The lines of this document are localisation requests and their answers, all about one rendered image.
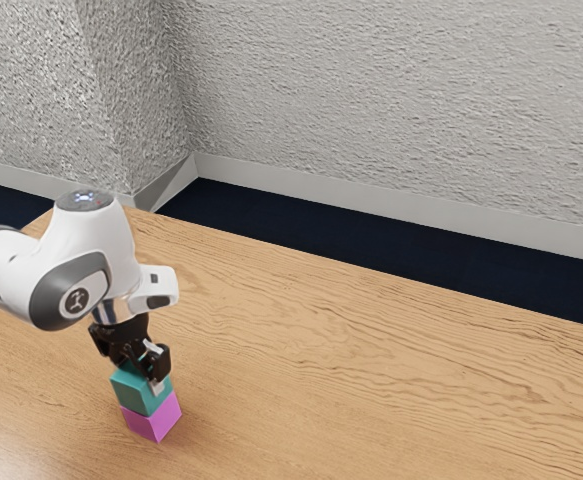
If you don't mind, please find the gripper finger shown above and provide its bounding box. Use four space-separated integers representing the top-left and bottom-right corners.
123 340 173 399

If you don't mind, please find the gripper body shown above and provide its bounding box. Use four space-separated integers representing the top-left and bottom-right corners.
87 312 150 365

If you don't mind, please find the teal block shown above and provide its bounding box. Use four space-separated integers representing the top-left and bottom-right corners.
108 360 173 418

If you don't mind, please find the pink block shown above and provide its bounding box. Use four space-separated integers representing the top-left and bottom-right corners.
119 390 183 445

